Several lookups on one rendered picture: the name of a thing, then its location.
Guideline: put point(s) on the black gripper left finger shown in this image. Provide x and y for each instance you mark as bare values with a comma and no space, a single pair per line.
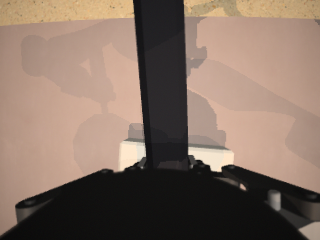
28,206

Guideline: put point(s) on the grey frying pan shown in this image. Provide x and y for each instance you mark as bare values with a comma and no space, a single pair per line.
161,52

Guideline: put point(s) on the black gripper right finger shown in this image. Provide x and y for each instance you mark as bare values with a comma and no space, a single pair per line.
298,205

